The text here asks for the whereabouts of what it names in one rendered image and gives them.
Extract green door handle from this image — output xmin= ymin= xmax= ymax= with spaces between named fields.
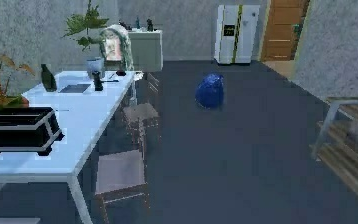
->
xmin=293 ymin=23 xmax=302 ymax=43

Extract black toaster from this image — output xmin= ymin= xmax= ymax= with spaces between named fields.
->
xmin=0 ymin=106 xmax=65 ymax=158

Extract pale statue bust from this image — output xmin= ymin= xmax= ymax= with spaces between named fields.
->
xmin=99 ymin=24 xmax=135 ymax=72

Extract orange leafed house plant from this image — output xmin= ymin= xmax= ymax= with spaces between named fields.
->
xmin=0 ymin=53 xmax=36 ymax=114

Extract blue bin bag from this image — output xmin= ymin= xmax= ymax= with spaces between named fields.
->
xmin=195 ymin=73 xmax=225 ymax=110

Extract white table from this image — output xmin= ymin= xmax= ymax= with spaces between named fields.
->
xmin=0 ymin=69 xmax=145 ymax=224

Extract white fridge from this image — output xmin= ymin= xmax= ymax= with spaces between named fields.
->
xmin=214 ymin=4 xmax=261 ymax=65

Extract wooden shelf grey frame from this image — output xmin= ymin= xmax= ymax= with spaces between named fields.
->
xmin=310 ymin=96 xmax=358 ymax=208

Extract black pepper mill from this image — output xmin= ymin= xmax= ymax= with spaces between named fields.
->
xmin=92 ymin=70 xmax=104 ymax=92

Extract green house plant white pot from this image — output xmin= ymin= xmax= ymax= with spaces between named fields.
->
xmin=62 ymin=0 xmax=110 ymax=79

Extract dark green bottle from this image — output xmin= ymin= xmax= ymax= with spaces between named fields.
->
xmin=40 ymin=63 xmax=58 ymax=93

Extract wooden room door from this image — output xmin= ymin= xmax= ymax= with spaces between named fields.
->
xmin=260 ymin=0 xmax=311 ymax=62

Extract dark flat tablet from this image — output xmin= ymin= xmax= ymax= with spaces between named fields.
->
xmin=59 ymin=83 xmax=92 ymax=94

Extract pale green cupboard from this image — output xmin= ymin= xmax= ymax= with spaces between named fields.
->
xmin=127 ymin=29 xmax=164 ymax=73

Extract brown chair grey seat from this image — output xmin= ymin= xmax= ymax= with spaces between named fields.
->
xmin=121 ymin=72 xmax=161 ymax=134
xmin=94 ymin=118 xmax=151 ymax=224

